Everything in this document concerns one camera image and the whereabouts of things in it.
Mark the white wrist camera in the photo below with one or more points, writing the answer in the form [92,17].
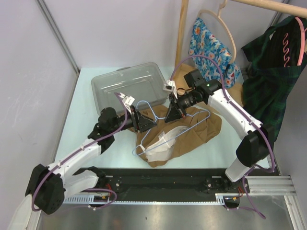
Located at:
[170,86]
[127,101]

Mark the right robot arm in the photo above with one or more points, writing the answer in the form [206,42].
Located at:
[256,137]

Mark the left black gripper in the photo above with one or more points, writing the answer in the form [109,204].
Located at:
[137,120]

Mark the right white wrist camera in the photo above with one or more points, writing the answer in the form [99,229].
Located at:
[170,86]

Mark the green plaid garment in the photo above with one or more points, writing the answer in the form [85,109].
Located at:
[269,83]

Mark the pink plastic hanger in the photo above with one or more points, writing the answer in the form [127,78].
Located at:
[294,43]

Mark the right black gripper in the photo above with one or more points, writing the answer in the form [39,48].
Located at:
[174,114]

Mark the tan garment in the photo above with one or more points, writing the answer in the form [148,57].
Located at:
[192,134]

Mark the blue floral skirt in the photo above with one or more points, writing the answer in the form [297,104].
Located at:
[203,42]

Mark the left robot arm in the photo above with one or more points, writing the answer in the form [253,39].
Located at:
[50,185]

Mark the clear plastic tray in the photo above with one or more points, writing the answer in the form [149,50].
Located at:
[142,82]

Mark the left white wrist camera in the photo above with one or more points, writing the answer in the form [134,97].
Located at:
[127,101]

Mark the wooden clothes rack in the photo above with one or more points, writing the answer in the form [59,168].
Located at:
[265,4]

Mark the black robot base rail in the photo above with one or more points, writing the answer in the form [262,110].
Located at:
[171,186]

